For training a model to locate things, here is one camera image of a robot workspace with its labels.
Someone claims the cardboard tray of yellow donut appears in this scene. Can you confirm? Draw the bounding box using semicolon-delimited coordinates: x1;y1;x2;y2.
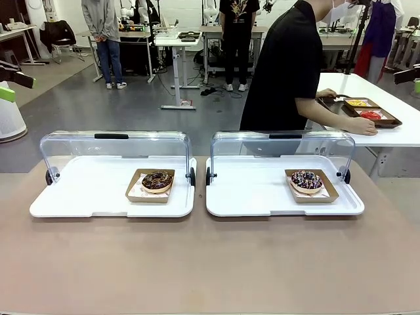
343;97;383;110

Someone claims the cardboard tray of red donut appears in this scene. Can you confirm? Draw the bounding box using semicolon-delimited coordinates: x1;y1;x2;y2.
353;107;398;123

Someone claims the dark brown serving tray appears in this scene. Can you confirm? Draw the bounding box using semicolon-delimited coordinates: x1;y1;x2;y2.
316;94;403;129

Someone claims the person's right forearm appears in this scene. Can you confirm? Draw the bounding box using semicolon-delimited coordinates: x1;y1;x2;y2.
295;96;358;133

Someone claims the person in blue apron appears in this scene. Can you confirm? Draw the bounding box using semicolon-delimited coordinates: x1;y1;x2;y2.
354;0;406;85

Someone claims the person in grey hoodie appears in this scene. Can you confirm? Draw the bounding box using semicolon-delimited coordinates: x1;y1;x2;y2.
81;0;128;90

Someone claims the person in black top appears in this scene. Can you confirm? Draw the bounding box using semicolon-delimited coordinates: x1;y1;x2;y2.
239;0;357;132

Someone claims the chocolate donut with colourful sprinkles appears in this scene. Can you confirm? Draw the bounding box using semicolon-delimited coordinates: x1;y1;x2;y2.
290;169;323;194

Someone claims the cardboard tray of striped donut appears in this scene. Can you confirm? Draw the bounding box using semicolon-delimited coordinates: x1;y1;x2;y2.
283;169;340;204

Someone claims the cardboard tray of chocolate donut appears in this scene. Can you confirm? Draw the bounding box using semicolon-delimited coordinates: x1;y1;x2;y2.
125;168;176;204

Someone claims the person's right hand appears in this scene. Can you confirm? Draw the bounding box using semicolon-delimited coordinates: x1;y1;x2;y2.
353;117;379;137

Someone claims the white air purifier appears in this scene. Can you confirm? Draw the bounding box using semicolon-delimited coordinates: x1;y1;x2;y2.
0;81;29;142

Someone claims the light wooden background table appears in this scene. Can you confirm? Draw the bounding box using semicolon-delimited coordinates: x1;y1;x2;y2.
0;24;45;66

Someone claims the chair with black jacket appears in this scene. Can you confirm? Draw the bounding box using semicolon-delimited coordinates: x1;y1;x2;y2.
39;20;85;65

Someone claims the white side table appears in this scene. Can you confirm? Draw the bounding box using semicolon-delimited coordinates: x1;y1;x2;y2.
304;72;420;178

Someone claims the black tripod pole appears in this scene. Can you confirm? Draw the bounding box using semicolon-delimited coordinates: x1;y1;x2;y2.
344;0;373;75

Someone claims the clear display case lid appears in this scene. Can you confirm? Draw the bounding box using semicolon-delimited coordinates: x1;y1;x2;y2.
209;130;356;184
39;130;192;184

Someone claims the white display case base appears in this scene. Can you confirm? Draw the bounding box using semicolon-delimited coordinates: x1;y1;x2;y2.
205;156;366;218
29;156;198;219

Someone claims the printed paper liner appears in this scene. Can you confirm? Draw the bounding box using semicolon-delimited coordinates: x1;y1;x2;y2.
289;178;331;200
128;178;172;200

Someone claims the white height-adjustable desk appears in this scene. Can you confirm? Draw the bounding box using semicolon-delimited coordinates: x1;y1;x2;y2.
154;31;203;111

